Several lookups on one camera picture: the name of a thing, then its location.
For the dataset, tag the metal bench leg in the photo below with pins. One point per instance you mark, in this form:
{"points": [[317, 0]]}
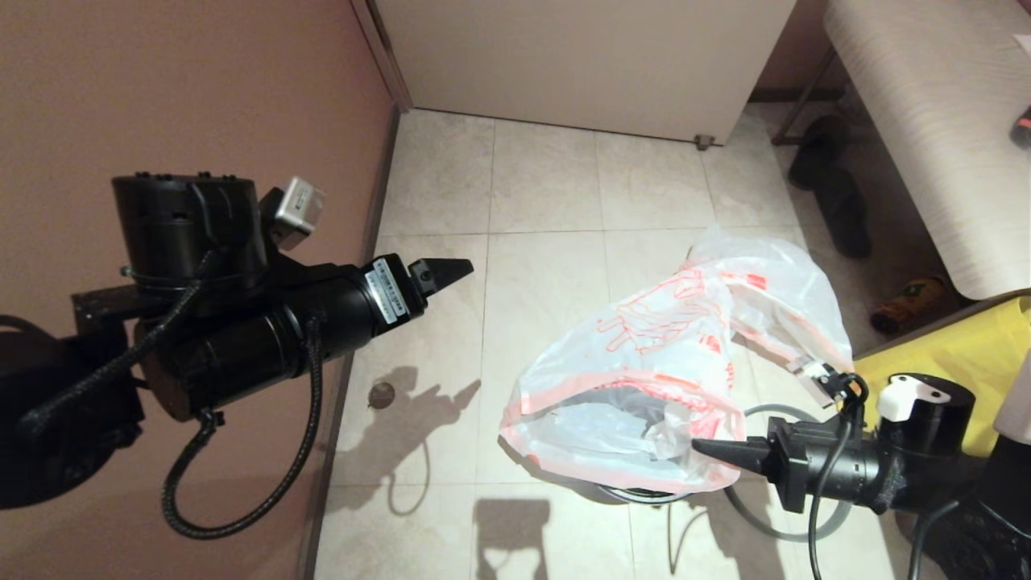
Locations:
{"points": [[797, 101]]}

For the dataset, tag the orange brown shoe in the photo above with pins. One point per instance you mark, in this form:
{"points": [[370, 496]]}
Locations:
{"points": [[906, 304]]}

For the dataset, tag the black slipper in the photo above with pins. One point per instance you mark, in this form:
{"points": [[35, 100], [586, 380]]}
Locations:
{"points": [[847, 221], [813, 157]]}

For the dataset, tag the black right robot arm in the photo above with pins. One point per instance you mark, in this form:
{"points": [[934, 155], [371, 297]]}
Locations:
{"points": [[854, 475]]}

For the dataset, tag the black trash bin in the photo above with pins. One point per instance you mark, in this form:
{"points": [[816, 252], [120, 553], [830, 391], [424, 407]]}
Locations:
{"points": [[644, 495]]}

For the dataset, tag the white liner bag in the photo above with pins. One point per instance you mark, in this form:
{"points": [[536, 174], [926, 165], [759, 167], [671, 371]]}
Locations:
{"points": [[580, 379]]}

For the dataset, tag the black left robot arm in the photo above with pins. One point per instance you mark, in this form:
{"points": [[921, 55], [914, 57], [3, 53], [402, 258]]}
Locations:
{"points": [[242, 354]]}

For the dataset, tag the beige wood-grain bench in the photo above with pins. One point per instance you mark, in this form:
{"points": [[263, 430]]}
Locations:
{"points": [[926, 121]]}

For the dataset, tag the yellow fabric bag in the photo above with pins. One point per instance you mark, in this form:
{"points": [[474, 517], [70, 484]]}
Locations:
{"points": [[983, 346]]}

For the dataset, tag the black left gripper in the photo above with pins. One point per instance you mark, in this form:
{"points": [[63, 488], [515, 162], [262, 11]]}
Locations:
{"points": [[399, 294]]}

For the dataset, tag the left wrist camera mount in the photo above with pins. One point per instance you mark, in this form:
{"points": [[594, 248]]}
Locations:
{"points": [[185, 225]]}

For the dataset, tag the red black object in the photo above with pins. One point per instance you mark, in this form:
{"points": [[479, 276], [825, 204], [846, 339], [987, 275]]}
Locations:
{"points": [[1023, 133]]}

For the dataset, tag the white cabinet panel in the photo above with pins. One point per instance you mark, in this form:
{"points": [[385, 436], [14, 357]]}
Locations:
{"points": [[580, 64]]}

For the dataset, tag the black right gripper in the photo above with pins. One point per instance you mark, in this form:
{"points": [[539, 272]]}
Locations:
{"points": [[791, 467]]}

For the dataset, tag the small metal cabinet foot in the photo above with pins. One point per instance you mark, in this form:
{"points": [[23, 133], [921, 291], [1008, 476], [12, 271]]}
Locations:
{"points": [[703, 143]]}

